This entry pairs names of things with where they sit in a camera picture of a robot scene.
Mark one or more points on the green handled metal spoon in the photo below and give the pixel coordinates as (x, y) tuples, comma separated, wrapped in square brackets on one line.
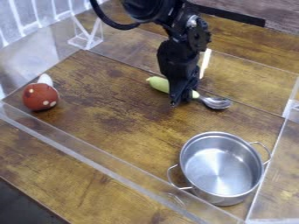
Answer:
[(217, 103)]

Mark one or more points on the black strip on table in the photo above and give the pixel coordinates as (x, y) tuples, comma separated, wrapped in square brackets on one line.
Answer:
[(246, 19)]

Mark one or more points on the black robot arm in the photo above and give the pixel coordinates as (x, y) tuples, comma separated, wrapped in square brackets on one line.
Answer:
[(188, 36)]

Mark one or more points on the clear acrylic triangular bracket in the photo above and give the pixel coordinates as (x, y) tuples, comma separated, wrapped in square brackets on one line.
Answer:
[(87, 39)]

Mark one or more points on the stainless steel pot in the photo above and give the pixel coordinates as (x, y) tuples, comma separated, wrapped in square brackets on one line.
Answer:
[(221, 166)]

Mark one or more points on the clear acrylic enclosure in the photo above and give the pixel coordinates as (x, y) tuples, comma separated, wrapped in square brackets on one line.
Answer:
[(96, 159)]

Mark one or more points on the red toy mushroom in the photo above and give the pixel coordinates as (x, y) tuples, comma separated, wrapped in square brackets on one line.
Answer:
[(40, 95)]

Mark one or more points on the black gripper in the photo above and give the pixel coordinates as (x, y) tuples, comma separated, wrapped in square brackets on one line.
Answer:
[(177, 63)]

